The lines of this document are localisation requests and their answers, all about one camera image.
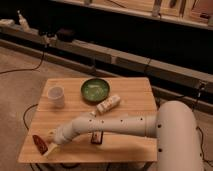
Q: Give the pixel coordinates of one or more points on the wooden table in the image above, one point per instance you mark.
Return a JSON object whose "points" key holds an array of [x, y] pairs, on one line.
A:
{"points": [[136, 99]]}

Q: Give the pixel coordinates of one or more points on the black device on ledge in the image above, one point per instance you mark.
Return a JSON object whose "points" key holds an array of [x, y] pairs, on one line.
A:
{"points": [[65, 35]]}

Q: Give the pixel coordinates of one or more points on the white spray bottle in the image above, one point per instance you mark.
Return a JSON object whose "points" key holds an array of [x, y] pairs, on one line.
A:
{"points": [[23, 22]]}

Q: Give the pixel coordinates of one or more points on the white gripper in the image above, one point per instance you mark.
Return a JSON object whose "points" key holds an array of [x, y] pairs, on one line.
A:
{"points": [[62, 135]]}

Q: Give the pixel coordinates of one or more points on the green bowl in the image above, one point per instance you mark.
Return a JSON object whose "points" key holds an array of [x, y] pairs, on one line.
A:
{"points": [[95, 90]]}

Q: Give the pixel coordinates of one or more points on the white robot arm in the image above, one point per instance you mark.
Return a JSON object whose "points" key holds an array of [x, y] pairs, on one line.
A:
{"points": [[174, 126]]}

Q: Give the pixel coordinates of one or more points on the small white cube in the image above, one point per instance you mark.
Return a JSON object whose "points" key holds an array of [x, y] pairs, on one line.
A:
{"points": [[93, 114]]}

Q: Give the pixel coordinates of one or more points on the white ceramic cup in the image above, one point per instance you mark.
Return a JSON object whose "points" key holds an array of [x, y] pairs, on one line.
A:
{"points": [[56, 96]]}

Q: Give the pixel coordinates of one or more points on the white plastic bottle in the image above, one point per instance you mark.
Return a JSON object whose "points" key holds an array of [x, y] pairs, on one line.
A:
{"points": [[108, 104]]}

